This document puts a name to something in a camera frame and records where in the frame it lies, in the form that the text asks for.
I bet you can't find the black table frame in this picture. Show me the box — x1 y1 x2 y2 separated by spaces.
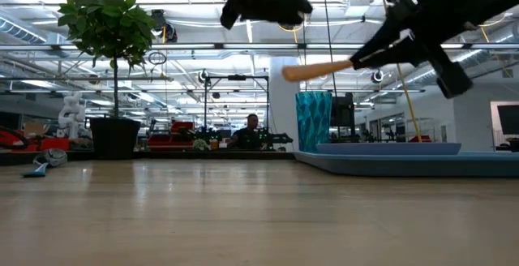
0 150 296 166

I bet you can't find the black equipment rack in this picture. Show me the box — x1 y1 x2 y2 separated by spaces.
330 93 358 144

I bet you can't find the thick yellow hanging cable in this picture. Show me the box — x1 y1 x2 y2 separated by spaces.
395 62 423 144

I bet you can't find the black gantry frame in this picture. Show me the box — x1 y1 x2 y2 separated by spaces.
203 74 271 145

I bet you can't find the blue plastic tray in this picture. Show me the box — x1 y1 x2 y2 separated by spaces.
294 150 519 178

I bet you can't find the green leafy plant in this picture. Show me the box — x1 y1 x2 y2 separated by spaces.
57 0 157 119

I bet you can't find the teal faceted plastic cup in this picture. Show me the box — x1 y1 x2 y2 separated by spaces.
294 91 333 154

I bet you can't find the black plant pot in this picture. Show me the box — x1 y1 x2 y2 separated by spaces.
88 116 142 161

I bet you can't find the metal fork orange handle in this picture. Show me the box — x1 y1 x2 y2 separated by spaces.
282 60 354 83

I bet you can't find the metal spoon teal handle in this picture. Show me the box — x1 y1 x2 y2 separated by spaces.
20 148 68 178

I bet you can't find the red storage bin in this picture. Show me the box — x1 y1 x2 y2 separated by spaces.
39 137 71 152

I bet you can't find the black ceiling-hung device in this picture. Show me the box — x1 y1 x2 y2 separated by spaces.
150 9 178 44

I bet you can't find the black wall screen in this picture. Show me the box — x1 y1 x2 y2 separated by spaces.
497 104 519 136

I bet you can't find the white humanoid figure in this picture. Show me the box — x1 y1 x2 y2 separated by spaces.
58 91 87 139

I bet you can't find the person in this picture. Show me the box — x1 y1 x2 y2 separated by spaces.
228 114 264 151

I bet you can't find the black hanging cable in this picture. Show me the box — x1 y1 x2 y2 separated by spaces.
320 0 338 97

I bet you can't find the red tool chest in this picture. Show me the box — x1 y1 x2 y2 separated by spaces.
148 121 196 152

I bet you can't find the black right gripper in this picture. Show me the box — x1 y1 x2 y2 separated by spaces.
350 0 487 99

